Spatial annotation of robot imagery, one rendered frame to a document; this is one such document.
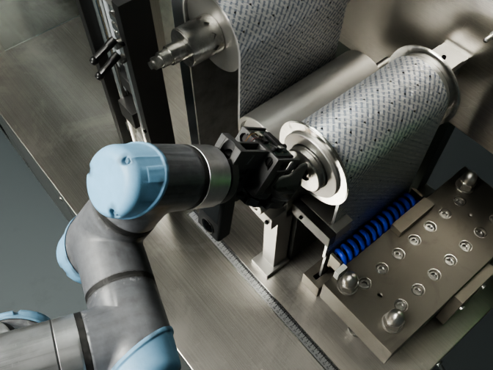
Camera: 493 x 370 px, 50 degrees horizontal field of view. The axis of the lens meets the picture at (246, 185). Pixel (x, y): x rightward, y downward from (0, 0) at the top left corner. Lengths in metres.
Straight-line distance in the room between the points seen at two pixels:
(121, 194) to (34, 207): 1.89
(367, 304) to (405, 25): 0.50
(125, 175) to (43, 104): 0.95
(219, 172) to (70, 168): 0.74
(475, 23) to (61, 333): 0.74
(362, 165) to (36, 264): 1.67
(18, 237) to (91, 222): 1.76
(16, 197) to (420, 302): 1.86
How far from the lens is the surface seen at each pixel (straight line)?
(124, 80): 0.97
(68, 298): 2.15
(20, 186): 2.48
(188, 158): 0.56
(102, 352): 0.53
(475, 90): 0.99
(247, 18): 0.82
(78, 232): 0.60
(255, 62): 0.86
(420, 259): 1.01
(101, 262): 0.57
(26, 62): 1.57
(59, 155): 1.32
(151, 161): 0.52
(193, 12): 0.90
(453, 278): 1.02
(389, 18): 1.04
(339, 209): 0.84
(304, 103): 0.90
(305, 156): 0.77
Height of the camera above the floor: 1.90
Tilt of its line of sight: 56 degrees down
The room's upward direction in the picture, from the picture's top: straight up
